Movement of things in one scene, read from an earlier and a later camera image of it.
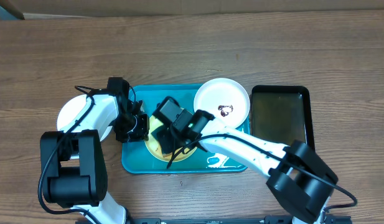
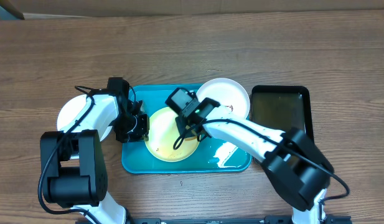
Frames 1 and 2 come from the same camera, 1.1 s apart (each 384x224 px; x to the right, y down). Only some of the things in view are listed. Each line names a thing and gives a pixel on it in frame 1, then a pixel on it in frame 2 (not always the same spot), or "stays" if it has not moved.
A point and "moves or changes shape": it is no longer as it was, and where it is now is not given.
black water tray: (282, 113) stays
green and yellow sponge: (154, 124) moves or changes shape
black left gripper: (139, 135) stays
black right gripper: (167, 134) to (182, 122)
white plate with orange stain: (70, 109) stays
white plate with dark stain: (225, 99) stays
